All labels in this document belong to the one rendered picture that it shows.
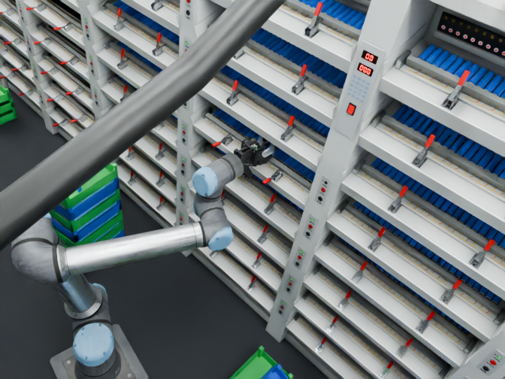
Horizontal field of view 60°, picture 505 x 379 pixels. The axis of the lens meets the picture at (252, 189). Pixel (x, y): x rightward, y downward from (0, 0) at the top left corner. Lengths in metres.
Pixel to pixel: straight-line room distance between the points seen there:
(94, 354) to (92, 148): 1.64
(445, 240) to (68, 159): 1.22
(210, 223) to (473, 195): 0.78
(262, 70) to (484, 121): 0.70
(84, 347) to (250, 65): 1.22
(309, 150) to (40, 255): 0.90
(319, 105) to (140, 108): 1.13
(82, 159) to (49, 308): 2.18
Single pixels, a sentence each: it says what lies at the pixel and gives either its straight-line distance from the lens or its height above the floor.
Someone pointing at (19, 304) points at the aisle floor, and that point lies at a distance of 2.48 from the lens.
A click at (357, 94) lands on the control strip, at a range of 1.26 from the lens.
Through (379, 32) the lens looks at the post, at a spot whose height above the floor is 1.60.
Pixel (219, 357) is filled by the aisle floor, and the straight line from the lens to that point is 2.23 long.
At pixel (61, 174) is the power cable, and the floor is 1.85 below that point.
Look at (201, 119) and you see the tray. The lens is 1.87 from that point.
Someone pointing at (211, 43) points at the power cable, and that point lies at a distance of 0.30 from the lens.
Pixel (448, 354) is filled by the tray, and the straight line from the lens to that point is 1.66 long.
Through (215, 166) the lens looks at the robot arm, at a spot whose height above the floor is 1.06.
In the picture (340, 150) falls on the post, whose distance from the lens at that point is 1.37.
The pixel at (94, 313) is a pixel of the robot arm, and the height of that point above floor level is 0.37.
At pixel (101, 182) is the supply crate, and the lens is 2.20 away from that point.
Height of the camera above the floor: 2.03
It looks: 44 degrees down
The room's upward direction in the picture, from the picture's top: 11 degrees clockwise
